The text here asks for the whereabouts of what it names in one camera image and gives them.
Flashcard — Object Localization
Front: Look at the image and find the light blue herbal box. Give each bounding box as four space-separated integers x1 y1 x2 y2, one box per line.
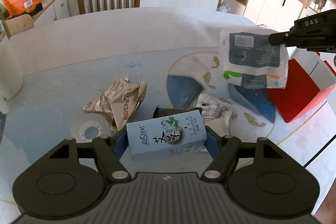
126 110 207 161

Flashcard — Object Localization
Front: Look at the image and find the clear tape roll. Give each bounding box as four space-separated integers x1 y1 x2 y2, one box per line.
69 113 112 143

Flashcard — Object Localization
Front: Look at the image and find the white tissue pack dark label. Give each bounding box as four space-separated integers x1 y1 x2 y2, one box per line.
219 26 289 89

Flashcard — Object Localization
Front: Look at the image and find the silver snack wrapper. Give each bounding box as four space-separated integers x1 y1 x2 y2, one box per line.
83 77 147 131

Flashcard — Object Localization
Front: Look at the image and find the crumpled printed paper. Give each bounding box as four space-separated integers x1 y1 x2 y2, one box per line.
197 93 235 125

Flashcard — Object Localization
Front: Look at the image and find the red and white cardboard box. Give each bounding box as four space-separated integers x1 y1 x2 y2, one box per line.
266 50 335 123

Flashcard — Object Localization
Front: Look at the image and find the white drawer cabinet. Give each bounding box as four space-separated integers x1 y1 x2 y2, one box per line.
33 0 70 27

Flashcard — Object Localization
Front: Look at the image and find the cream insulated mug with handle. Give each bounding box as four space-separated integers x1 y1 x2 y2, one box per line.
0 31 23 114

